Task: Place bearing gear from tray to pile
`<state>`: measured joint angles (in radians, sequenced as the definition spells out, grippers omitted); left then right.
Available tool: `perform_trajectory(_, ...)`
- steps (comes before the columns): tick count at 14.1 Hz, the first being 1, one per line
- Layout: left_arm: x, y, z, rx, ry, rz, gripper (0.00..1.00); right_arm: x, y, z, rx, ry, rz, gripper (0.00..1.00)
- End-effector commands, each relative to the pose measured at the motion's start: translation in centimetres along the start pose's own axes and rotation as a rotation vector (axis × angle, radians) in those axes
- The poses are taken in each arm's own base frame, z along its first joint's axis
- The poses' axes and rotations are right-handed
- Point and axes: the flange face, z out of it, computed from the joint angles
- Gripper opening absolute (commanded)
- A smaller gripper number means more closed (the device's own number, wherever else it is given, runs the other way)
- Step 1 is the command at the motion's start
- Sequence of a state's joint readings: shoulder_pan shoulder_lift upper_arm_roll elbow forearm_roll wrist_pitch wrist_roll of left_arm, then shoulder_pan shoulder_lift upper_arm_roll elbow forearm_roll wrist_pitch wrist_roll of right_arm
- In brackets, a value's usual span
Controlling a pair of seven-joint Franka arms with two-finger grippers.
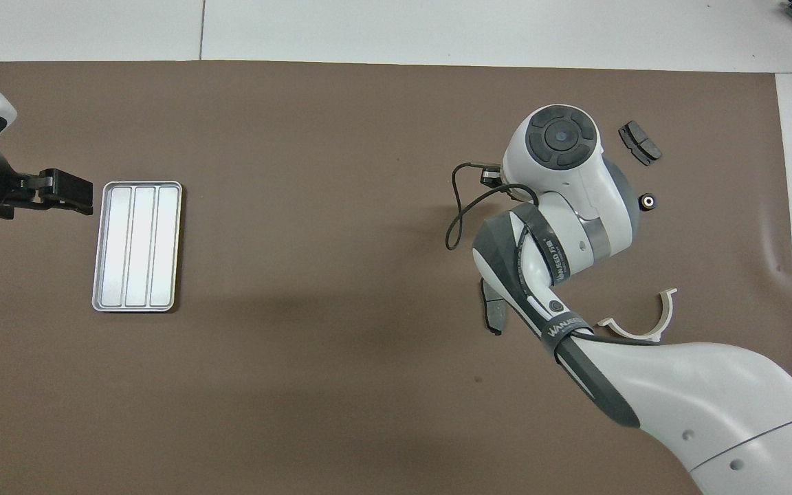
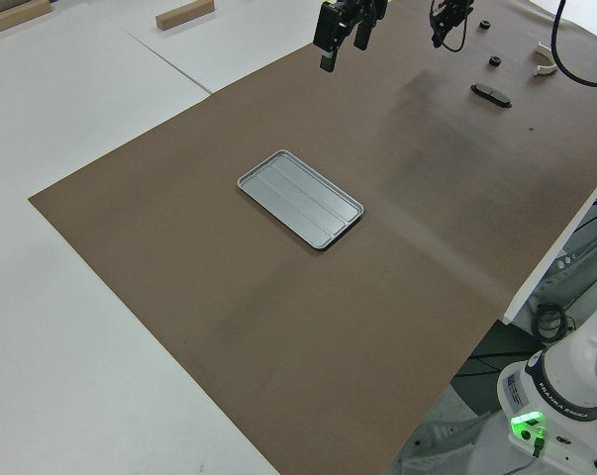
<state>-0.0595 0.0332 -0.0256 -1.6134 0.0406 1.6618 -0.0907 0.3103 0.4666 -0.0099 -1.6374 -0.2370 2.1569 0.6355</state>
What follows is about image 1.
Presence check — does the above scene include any silver metal tray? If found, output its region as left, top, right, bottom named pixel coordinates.
left=91, top=181, right=184, bottom=314

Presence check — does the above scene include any dark grey brake pad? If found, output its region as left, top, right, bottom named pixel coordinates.
left=618, top=120, right=663, bottom=167
left=481, top=278, right=510, bottom=336

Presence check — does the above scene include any brown table mat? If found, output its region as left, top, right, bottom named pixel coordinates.
left=0, top=60, right=792, bottom=495

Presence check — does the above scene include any white half-ring clamp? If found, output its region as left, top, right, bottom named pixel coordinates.
left=597, top=288, right=679, bottom=344

